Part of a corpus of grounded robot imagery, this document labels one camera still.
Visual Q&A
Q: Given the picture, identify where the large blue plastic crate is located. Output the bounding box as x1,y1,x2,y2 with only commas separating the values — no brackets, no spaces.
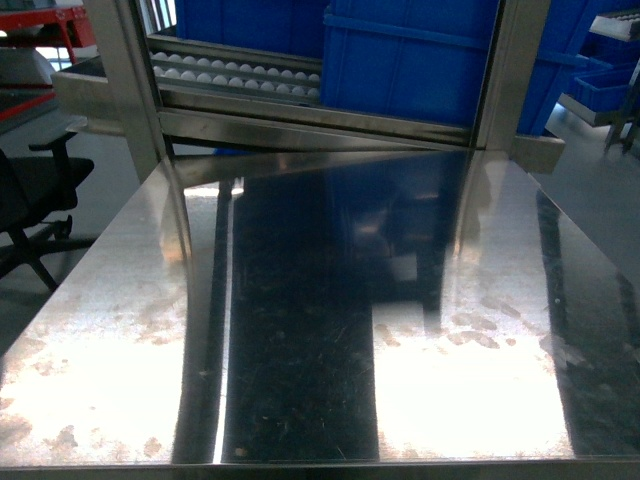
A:
320,1,600,135

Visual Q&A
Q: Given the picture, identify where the stainless steel flow rack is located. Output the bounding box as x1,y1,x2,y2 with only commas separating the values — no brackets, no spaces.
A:
53,1,564,178

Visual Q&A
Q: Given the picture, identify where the black office chair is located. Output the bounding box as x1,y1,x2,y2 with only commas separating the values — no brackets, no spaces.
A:
1,131,95,291

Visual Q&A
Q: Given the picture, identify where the background shelf with blue bins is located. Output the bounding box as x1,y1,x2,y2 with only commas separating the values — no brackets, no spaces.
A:
559,1,639,154

